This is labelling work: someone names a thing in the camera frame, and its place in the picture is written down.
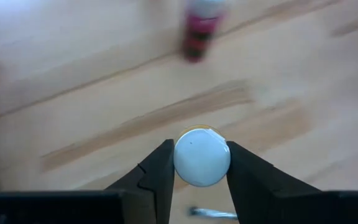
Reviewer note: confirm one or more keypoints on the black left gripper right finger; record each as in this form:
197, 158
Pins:
259, 193

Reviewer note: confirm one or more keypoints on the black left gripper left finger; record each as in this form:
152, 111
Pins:
154, 186

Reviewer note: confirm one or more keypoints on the small ochre paint bottle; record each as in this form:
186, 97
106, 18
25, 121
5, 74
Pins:
201, 158

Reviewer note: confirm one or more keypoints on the small magenta paint bottle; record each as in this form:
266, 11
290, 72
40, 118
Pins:
200, 31

